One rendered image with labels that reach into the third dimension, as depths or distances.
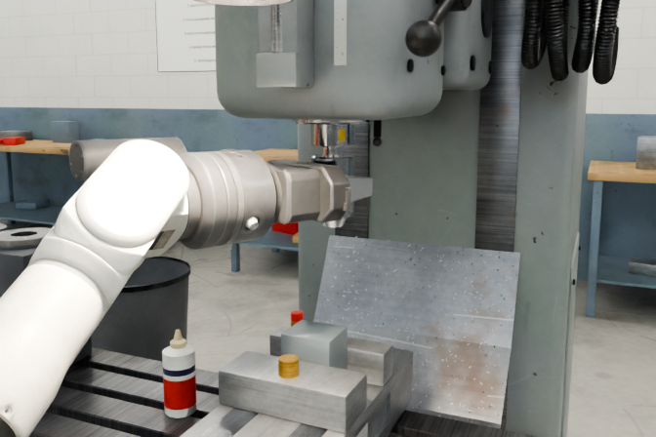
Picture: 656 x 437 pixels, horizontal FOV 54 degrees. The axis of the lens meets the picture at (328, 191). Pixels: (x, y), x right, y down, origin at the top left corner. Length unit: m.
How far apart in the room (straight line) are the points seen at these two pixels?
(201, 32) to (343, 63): 5.29
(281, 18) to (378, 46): 0.09
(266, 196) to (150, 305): 1.97
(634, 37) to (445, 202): 3.89
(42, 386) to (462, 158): 0.74
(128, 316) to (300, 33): 2.05
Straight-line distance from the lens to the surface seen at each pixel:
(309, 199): 0.62
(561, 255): 1.04
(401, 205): 1.06
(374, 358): 0.76
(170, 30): 6.06
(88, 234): 0.48
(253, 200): 0.58
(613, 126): 4.83
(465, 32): 0.76
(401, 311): 1.05
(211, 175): 0.56
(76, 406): 0.94
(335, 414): 0.67
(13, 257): 0.97
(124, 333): 2.57
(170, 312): 2.59
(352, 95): 0.58
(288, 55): 0.56
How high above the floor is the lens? 1.33
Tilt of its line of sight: 9 degrees down
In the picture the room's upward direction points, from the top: straight up
